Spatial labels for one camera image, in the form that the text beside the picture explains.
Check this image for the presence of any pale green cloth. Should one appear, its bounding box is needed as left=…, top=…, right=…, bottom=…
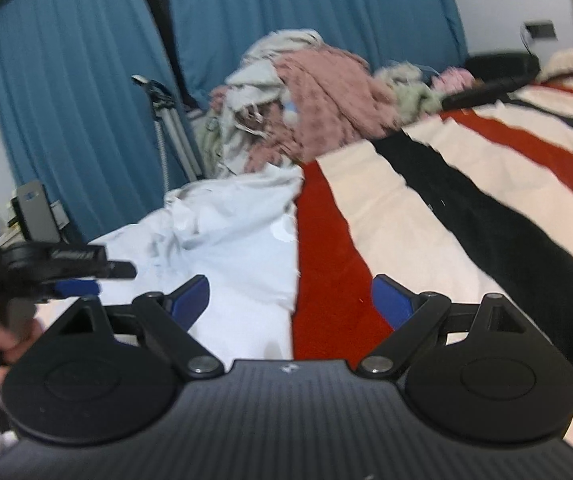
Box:
left=200, top=105, right=247, bottom=179

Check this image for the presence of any black bag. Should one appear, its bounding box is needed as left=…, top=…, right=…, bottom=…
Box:
left=441, top=52, right=540, bottom=111

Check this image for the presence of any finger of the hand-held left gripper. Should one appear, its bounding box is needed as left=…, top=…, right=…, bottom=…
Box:
left=105, top=260, right=138, bottom=280
left=52, top=280, right=102, bottom=299

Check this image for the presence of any small pink cloth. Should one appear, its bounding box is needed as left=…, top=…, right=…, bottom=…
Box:
left=433, top=66, right=475, bottom=92

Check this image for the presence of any wall socket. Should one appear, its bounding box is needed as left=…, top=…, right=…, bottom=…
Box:
left=523, top=19, right=558, bottom=41

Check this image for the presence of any striped blanket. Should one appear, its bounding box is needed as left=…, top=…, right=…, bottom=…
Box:
left=290, top=47, right=573, bottom=461

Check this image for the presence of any blue curtain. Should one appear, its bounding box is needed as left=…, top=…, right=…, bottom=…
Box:
left=0, top=0, right=190, bottom=247
left=164, top=0, right=470, bottom=108

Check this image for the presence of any pale green garment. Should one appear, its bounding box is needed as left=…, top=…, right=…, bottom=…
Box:
left=373, top=62, right=443, bottom=117

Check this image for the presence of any pink knitted garment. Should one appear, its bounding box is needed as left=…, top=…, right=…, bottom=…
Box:
left=244, top=47, right=403, bottom=175

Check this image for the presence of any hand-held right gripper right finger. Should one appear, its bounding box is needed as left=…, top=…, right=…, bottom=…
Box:
left=356, top=274, right=541, bottom=380

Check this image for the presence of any cream white garment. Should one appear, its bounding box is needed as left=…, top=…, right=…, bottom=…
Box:
left=224, top=29, right=326, bottom=133

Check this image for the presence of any silver tripod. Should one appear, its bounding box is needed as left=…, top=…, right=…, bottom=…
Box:
left=131, top=74, right=206, bottom=182

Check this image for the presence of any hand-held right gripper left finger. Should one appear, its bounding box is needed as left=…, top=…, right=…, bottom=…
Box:
left=44, top=275, right=225, bottom=380

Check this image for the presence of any dark grey device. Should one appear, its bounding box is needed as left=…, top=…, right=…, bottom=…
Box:
left=10, top=180, right=63, bottom=246

